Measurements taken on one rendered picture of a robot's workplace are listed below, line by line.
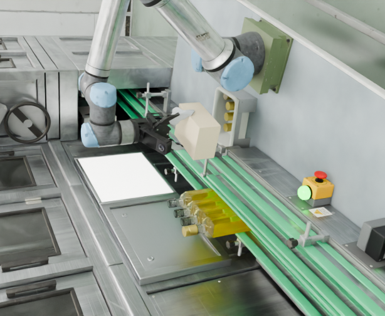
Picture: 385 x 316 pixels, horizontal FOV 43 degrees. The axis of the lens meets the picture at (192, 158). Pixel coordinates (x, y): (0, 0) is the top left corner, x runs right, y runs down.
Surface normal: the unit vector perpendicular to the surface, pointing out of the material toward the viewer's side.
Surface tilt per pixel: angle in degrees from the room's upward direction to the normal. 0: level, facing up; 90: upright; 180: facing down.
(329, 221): 90
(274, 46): 88
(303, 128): 0
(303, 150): 0
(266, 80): 90
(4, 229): 90
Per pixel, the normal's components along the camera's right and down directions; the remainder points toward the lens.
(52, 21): 0.44, 0.43
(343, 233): 0.11, -0.90
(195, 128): -0.90, 0.10
